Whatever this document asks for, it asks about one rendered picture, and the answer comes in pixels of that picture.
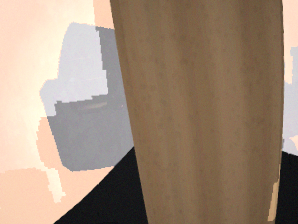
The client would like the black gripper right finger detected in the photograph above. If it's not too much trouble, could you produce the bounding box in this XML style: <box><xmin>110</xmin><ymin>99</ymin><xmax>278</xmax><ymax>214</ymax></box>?
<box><xmin>274</xmin><ymin>151</ymin><xmax>298</xmax><ymax>224</ymax></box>

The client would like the brown wooden board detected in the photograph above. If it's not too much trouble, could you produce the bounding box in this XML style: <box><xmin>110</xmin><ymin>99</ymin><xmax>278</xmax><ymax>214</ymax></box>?
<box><xmin>110</xmin><ymin>0</ymin><xmax>285</xmax><ymax>224</ymax></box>

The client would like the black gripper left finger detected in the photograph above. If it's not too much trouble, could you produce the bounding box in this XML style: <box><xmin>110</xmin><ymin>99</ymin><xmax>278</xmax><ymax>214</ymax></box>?
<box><xmin>53</xmin><ymin>147</ymin><xmax>148</xmax><ymax>224</ymax></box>

